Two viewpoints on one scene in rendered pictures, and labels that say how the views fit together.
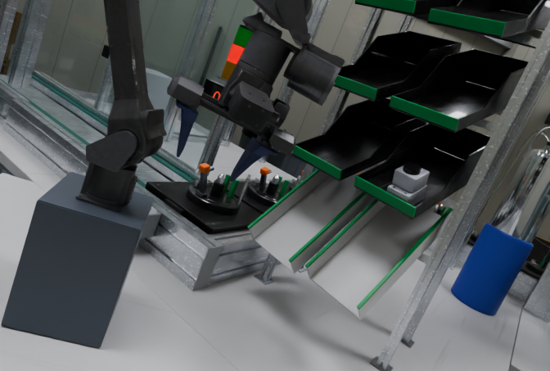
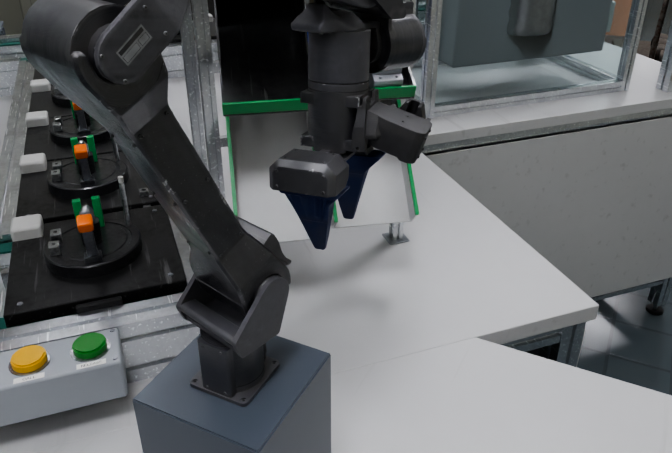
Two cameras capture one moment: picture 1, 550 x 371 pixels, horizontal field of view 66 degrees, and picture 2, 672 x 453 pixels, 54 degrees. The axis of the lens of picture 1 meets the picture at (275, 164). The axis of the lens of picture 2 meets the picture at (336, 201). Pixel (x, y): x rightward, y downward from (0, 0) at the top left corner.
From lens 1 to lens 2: 61 cm
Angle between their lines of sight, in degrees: 51
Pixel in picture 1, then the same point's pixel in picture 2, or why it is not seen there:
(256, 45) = (352, 54)
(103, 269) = (318, 425)
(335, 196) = (264, 121)
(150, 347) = (336, 432)
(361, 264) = not seen: hidden behind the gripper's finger
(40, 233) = not seen: outside the picture
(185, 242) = (182, 324)
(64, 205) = (272, 423)
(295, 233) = (273, 198)
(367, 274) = (376, 177)
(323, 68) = (411, 28)
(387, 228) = not seen: hidden behind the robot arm
